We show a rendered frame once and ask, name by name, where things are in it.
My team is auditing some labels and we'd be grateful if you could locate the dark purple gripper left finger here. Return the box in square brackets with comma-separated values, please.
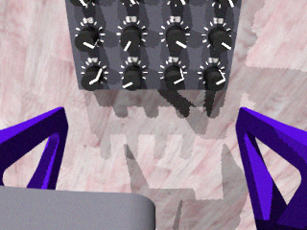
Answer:
[0, 107, 69, 190]

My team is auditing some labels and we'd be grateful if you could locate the dark grey knob box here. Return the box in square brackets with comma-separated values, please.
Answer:
[65, 0, 242, 91]

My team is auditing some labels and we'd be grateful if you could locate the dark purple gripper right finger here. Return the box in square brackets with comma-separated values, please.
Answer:
[235, 107, 307, 230]

